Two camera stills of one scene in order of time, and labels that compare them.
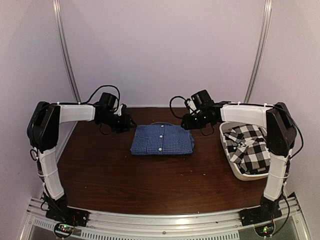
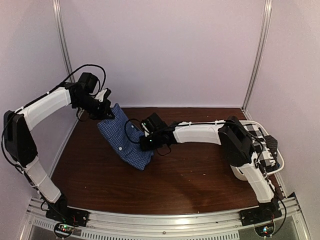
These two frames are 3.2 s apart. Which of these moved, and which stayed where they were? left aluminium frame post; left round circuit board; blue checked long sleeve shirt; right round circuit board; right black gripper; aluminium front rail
Moved: blue checked long sleeve shirt; right black gripper
Stayed: left aluminium frame post; right round circuit board; aluminium front rail; left round circuit board
